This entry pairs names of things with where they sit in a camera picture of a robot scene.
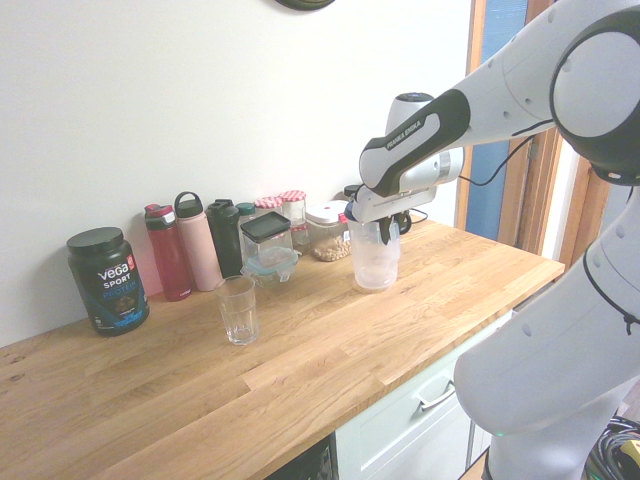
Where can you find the small jar red lid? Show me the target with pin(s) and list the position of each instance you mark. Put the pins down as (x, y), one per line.
(300, 237)

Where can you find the dark appliance under counter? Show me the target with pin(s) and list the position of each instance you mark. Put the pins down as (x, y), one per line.
(310, 462)

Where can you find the wooden door frame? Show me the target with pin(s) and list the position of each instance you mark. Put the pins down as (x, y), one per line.
(542, 200)

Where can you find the pink water bottle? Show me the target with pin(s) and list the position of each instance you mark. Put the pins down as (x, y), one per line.
(199, 245)

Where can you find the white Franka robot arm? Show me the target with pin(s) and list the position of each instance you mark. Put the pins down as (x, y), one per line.
(550, 100)

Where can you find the red water bottle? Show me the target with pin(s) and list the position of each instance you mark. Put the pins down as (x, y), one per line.
(170, 255)

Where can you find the clear drinking glass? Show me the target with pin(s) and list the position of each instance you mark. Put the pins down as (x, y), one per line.
(236, 312)

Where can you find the square container black lid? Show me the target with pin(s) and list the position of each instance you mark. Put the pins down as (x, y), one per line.
(267, 235)

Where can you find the clear bottle green lid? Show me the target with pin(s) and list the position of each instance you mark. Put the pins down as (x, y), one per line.
(246, 212)

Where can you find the glass container teal lid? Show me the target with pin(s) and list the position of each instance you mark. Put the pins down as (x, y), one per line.
(270, 267)

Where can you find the black shaker bottle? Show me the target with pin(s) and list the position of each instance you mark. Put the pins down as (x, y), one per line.
(225, 240)

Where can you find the black Vega protein tub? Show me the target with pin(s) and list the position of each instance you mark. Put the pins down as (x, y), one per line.
(107, 285)

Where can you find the pale green drawer front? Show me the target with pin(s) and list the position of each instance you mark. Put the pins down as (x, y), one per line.
(400, 430)

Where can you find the dark round wall clock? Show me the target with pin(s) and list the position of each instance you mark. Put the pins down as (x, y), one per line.
(305, 3)

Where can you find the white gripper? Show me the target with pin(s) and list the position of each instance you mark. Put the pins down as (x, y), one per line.
(390, 205)

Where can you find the blue door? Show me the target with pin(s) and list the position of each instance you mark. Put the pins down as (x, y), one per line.
(492, 125)

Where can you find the nut jar white lid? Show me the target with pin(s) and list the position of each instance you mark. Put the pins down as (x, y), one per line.
(327, 235)

